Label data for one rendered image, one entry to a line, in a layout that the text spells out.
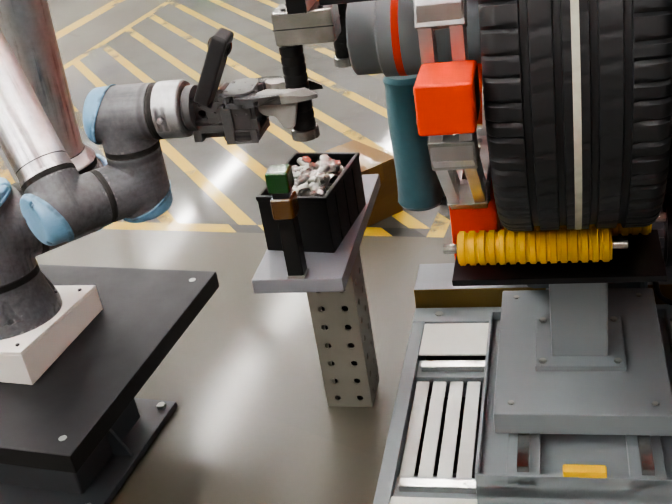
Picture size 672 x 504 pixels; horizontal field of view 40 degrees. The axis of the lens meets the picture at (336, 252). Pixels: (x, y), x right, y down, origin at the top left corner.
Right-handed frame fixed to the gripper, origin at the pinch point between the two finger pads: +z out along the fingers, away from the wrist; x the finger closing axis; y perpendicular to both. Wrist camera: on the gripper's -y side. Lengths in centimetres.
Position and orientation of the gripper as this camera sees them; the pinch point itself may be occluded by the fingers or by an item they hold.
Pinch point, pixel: (310, 86)
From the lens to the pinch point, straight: 142.5
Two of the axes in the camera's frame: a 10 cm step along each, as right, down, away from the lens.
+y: 1.4, 8.6, 4.8
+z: 9.7, -0.3, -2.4
